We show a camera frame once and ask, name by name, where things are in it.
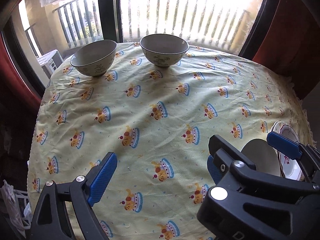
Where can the black window frame post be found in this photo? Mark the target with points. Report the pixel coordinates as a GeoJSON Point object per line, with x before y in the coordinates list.
{"type": "Point", "coordinates": [110, 19]}

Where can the white air conditioner unit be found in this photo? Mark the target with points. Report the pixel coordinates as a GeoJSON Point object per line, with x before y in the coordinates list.
{"type": "Point", "coordinates": [50, 61]}

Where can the red curtain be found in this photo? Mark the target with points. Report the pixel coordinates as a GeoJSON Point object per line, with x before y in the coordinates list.
{"type": "Point", "coordinates": [291, 46]}
{"type": "Point", "coordinates": [15, 82]}

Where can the balcony railing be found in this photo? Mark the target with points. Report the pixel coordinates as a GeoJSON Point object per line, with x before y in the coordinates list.
{"type": "Point", "coordinates": [67, 25]}

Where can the red curtain left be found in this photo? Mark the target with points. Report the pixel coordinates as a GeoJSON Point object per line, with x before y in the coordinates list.
{"type": "Point", "coordinates": [15, 82]}

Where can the beaded rim floral plate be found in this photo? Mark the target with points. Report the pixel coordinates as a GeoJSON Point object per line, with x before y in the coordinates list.
{"type": "Point", "coordinates": [277, 126]}

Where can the white rack with bag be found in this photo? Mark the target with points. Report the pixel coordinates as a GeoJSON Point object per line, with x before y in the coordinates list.
{"type": "Point", "coordinates": [18, 208]}

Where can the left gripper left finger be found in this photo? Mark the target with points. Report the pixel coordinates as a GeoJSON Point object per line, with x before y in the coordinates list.
{"type": "Point", "coordinates": [51, 219]}

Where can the yellow patterned tablecloth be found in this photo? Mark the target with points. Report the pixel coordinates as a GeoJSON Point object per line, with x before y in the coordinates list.
{"type": "Point", "coordinates": [158, 122]}

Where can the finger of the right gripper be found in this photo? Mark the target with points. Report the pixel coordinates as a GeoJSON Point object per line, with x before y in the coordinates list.
{"type": "Point", "coordinates": [306, 156]}
{"type": "Point", "coordinates": [227, 152]}

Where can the floral bowl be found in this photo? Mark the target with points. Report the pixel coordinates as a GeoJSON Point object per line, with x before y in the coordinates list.
{"type": "Point", "coordinates": [163, 50]}
{"type": "Point", "coordinates": [95, 58]}
{"type": "Point", "coordinates": [263, 156]}

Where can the red curtain right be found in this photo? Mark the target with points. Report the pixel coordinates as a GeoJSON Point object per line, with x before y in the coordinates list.
{"type": "Point", "coordinates": [291, 46]}

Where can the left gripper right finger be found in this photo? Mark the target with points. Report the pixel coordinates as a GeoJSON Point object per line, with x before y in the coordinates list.
{"type": "Point", "coordinates": [215, 168]}

